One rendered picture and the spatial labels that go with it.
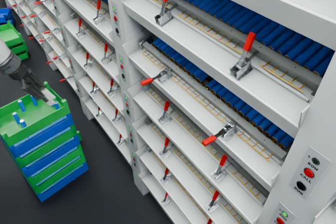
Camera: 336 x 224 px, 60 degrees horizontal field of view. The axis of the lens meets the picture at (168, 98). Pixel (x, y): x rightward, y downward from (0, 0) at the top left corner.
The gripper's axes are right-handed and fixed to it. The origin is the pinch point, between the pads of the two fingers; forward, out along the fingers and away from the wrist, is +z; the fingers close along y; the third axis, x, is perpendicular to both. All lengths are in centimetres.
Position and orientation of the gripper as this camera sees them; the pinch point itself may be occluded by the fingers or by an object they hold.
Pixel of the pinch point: (48, 97)
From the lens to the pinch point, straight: 143.9
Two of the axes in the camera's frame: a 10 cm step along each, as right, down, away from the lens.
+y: 2.5, 6.6, -7.1
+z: 4.1, 6.0, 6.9
